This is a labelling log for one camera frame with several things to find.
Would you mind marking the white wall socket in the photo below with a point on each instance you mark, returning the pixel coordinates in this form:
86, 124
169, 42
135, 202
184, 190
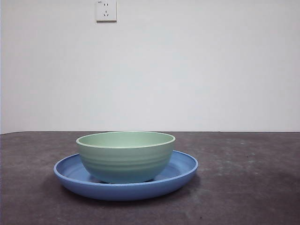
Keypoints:
106, 10

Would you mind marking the blue round plate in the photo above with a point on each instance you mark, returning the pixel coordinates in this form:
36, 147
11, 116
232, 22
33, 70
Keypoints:
122, 192

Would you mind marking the green ribbed bowl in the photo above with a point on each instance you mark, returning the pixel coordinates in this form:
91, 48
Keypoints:
125, 161

